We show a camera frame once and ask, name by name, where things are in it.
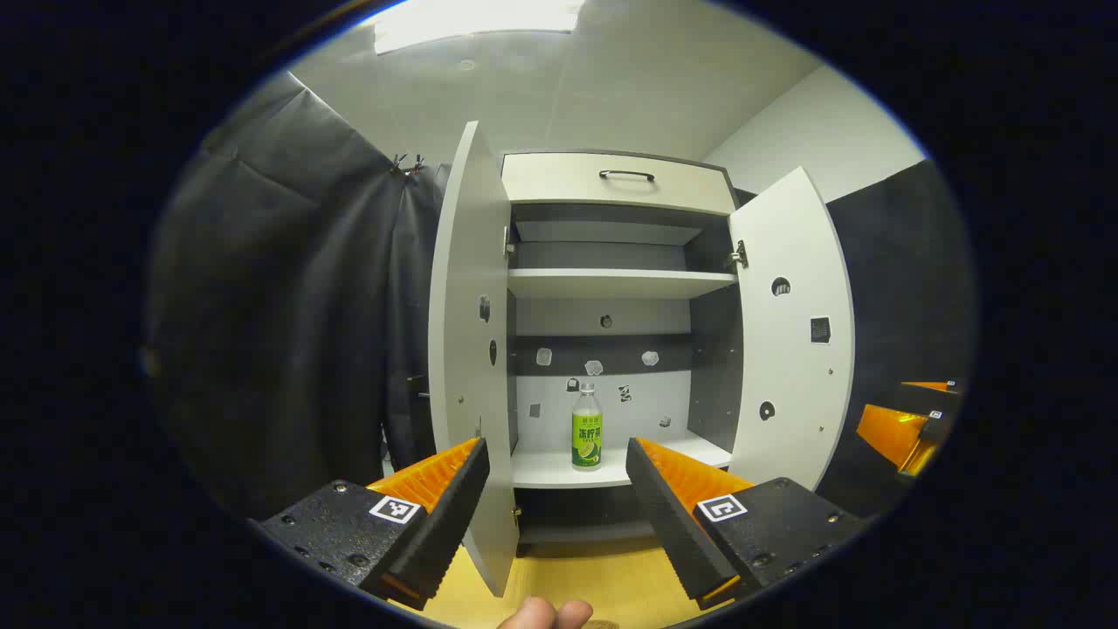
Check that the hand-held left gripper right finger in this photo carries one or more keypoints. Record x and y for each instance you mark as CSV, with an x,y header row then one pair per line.
x,y
672,533

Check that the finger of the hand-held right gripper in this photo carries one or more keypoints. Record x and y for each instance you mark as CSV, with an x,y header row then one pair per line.
x,y
930,385
891,432

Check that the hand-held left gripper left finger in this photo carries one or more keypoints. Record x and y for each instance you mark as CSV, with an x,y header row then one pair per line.
x,y
445,524

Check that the round brown coaster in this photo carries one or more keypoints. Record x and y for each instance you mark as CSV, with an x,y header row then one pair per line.
x,y
603,625

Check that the clear bottle with green label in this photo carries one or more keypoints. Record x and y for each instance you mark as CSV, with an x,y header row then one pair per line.
x,y
587,437

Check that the white cabinet door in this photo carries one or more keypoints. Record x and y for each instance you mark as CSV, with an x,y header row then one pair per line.
x,y
463,306
790,349

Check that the white cabinet shelf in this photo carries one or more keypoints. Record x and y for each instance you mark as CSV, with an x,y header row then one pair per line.
x,y
546,467
611,284

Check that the white and grey cabinet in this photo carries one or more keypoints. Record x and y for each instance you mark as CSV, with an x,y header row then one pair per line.
x,y
611,319

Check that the white cabinet drawer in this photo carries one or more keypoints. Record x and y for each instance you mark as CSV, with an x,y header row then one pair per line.
x,y
559,179

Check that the metal cloth clip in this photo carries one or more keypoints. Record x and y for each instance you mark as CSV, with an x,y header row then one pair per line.
x,y
417,163
399,163

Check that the ceiling light panel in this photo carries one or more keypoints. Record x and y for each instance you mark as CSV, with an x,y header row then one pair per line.
x,y
472,17

